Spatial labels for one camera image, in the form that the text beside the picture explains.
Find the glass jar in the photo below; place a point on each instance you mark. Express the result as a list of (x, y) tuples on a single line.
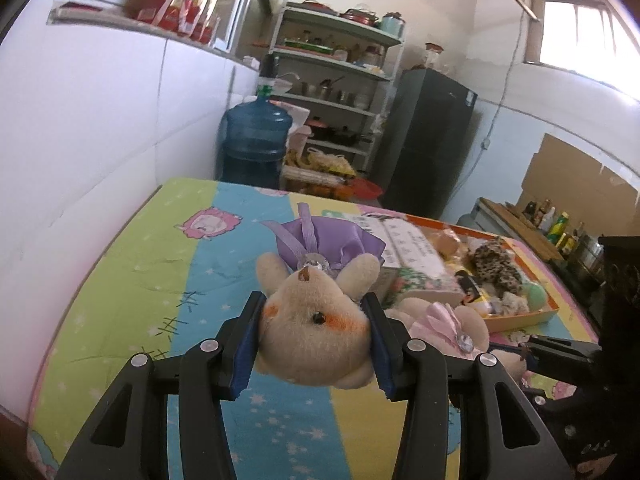
[(434, 57)]

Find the green yellow bottle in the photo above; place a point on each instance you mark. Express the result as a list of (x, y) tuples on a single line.
[(560, 227)]

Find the metal shelf rack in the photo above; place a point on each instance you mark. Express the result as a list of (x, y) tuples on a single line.
[(335, 60)]

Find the red basin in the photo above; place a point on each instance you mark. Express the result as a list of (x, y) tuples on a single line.
[(364, 189)]

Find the beige plush bear purple dress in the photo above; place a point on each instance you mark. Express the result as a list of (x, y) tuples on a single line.
[(310, 330)]

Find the white plastic bag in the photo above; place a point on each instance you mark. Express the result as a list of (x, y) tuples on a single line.
[(298, 135)]

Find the red pot with lid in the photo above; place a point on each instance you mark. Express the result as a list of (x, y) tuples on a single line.
[(360, 16)]

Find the water pump dispenser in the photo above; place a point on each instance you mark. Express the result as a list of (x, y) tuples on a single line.
[(269, 75)]

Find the dark grey fridge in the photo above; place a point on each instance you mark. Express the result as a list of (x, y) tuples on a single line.
[(425, 145)]

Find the teal canister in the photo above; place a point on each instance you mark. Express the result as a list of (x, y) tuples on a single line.
[(393, 25)]

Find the steel pot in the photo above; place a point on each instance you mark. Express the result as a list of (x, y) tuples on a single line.
[(587, 250)]

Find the orange cardboard box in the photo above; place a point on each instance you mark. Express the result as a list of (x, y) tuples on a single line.
[(530, 317)]

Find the wooden boards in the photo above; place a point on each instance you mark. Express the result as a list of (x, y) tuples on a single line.
[(520, 225)]

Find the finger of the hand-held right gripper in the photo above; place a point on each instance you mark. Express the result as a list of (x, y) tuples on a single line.
[(590, 435), (560, 355)]

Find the barred wall window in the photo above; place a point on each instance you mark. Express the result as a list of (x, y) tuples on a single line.
[(585, 35)]

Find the leopard print plush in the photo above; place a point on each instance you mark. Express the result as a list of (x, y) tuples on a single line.
[(495, 265)]

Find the cardboard sheet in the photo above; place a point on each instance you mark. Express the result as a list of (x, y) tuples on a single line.
[(575, 180)]

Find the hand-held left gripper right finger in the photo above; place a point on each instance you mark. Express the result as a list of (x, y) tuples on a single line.
[(380, 345)]

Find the dark sauce bottle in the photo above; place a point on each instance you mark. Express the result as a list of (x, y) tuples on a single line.
[(530, 210)]

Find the yellow black soft toy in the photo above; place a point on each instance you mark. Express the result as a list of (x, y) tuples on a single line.
[(472, 292)]

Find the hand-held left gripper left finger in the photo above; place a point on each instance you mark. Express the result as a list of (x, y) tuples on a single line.
[(247, 345)]

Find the beige plush bear pink bow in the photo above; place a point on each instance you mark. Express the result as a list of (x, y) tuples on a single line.
[(440, 325)]

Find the white bottle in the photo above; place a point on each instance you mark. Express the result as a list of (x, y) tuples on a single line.
[(546, 217)]

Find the bun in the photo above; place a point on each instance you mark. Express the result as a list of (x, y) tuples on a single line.
[(447, 245)]

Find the yellow noodle bag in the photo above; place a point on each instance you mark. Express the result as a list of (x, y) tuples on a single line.
[(330, 162)]

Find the white floral fabric scrunchie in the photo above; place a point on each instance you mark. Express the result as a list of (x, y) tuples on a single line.
[(510, 302)]

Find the blue water jug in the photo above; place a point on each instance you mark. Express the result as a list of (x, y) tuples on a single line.
[(257, 140)]

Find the black pot red lid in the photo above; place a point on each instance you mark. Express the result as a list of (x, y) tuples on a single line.
[(318, 128)]

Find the red tray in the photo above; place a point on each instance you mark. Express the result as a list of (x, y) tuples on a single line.
[(316, 5)]

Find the floral tissue box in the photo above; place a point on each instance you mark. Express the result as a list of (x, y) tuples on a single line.
[(415, 255)]

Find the black wok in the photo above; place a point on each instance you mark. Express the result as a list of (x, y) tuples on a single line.
[(350, 136)]

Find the green tray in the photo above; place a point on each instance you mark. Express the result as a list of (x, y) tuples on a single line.
[(307, 47)]

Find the green foam ball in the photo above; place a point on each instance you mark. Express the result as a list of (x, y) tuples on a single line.
[(534, 297)]

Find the wrapped noodle packs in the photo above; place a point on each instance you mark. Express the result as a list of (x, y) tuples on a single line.
[(312, 176)]

